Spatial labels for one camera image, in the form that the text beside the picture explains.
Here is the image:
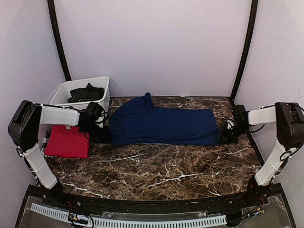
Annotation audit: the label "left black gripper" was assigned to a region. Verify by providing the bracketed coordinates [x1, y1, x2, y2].
[81, 121, 112, 143]

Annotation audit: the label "white plastic bin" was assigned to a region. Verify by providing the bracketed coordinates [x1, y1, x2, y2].
[49, 76, 110, 112]

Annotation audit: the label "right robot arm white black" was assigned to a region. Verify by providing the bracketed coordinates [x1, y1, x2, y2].
[219, 102, 304, 206]

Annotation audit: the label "black curved front rail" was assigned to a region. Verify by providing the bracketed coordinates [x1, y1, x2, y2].
[26, 183, 284, 223]

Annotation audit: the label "right black frame post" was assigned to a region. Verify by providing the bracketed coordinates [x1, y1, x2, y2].
[229, 0, 258, 103]

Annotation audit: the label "left black frame post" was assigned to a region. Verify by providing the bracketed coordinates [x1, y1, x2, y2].
[47, 0, 72, 81]

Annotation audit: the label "black white striped folded cloth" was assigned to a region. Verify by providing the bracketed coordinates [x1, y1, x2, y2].
[41, 131, 53, 158]

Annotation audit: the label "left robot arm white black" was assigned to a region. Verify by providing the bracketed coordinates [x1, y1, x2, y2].
[8, 100, 112, 207]

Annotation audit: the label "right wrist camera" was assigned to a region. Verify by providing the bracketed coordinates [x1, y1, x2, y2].
[226, 119, 235, 129]

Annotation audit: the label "black clothes in bin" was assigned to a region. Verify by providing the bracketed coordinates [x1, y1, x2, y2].
[68, 83, 105, 103]

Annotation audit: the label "navy blue t-shirt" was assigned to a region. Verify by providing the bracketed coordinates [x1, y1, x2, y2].
[109, 93, 220, 146]

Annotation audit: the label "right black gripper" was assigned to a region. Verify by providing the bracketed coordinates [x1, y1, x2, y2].
[218, 123, 249, 144]

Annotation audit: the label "white slotted cable duct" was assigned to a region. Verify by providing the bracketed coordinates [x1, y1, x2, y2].
[30, 203, 227, 228]

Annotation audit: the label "folded red t-shirt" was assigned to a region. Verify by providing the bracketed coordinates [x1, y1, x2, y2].
[44, 125, 90, 158]

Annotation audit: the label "black frame post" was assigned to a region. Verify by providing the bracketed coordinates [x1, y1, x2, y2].
[229, 0, 258, 103]
[47, 0, 72, 81]

